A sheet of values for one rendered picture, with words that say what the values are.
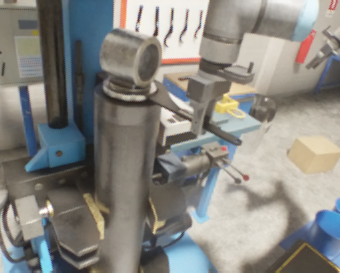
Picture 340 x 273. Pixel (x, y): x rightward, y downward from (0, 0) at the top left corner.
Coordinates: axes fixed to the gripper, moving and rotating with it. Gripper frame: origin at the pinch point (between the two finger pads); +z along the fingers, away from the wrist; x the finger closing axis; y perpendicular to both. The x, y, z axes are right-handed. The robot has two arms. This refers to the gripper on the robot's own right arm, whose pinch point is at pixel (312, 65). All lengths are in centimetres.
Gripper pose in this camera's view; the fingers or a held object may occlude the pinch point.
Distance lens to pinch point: 167.4
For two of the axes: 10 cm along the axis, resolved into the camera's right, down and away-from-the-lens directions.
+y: 5.8, 7.6, -2.8
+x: 6.4, -2.2, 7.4
